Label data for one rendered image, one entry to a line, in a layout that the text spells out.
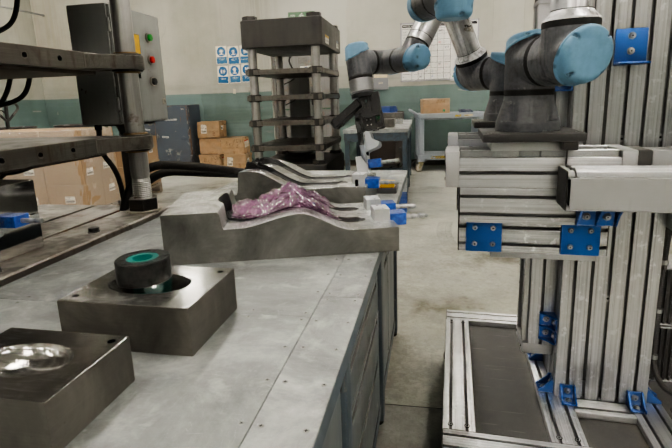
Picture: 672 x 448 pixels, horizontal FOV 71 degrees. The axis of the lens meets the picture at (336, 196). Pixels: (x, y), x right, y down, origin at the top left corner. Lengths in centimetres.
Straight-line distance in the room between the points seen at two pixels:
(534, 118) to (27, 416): 107
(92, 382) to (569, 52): 97
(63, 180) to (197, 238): 422
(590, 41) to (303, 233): 70
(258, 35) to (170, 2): 373
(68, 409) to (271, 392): 21
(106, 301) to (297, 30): 488
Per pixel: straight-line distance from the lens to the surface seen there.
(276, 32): 551
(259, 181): 138
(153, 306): 69
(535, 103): 122
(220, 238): 102
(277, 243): 101
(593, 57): 112
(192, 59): 883
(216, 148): 827
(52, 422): 57
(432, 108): 729
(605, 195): 114
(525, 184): 123
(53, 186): 527
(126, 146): 162
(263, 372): 63
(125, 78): 166
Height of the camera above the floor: 113
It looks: 12 degrees down
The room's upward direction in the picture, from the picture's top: 2 degrees counter-clockwise
